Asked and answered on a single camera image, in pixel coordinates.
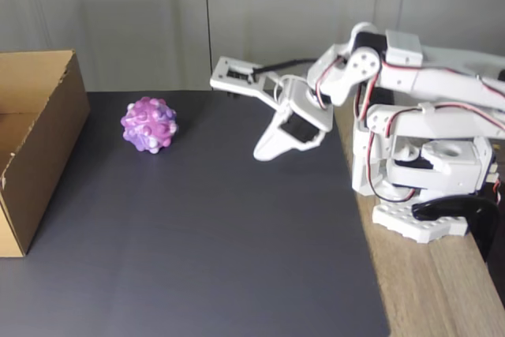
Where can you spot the brown cardboard box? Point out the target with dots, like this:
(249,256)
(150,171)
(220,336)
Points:
(47,163)

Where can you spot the purple pink bumpy ball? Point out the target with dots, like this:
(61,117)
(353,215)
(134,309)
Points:
(150,126)

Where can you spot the dark grey table mat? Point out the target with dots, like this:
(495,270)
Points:
(197,234)

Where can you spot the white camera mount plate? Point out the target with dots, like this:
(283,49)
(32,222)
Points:
(236,87)

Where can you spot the black table clamp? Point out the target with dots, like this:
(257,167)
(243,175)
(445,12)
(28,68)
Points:
(481,226)

